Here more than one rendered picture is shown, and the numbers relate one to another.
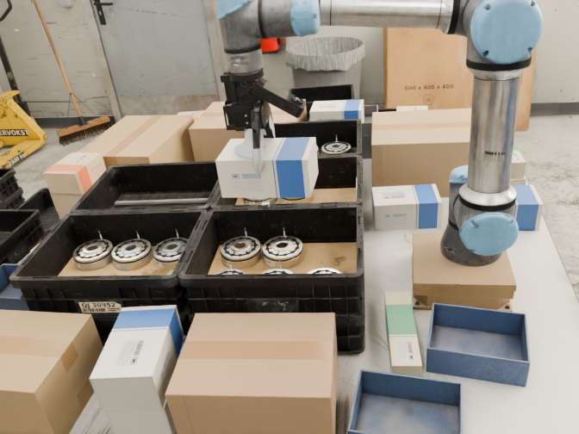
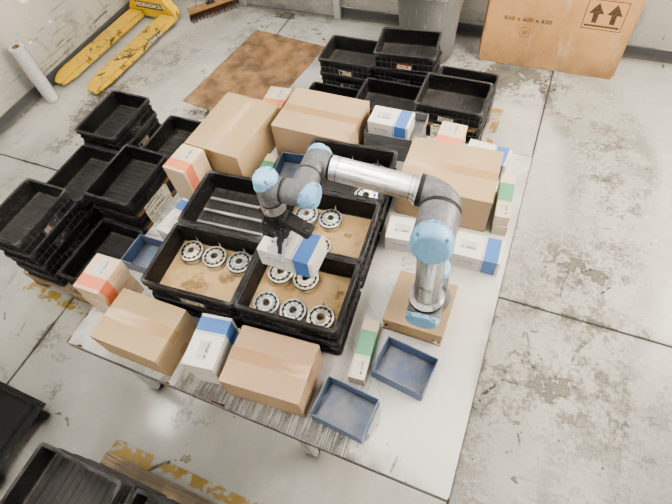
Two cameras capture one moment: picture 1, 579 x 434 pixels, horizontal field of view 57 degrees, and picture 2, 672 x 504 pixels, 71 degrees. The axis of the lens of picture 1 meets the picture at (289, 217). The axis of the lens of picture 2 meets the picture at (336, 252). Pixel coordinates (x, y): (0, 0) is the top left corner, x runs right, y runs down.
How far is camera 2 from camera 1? 0.92 m
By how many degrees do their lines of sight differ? 28
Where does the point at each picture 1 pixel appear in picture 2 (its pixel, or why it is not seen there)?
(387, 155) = not seen: hidden behind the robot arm
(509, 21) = (430, 246)
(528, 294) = (458, 332)
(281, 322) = (287, 344)
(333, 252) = (337, 286)
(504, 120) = (431, 278)
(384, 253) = (383, 273)
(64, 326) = (171, 316)
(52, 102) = not seen: outside the picture
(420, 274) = (389, 311)
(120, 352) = (197, 348)
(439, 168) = not seen: hidden behind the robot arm
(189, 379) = (231, 373)
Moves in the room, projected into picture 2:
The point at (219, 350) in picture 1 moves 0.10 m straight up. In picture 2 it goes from (250, 357) to (243, 346)
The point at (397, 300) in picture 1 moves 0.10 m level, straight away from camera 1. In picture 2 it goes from (369, 327) to (377, 305)
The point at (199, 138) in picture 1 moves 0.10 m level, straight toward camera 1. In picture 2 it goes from (278, 132) to (277, 147)
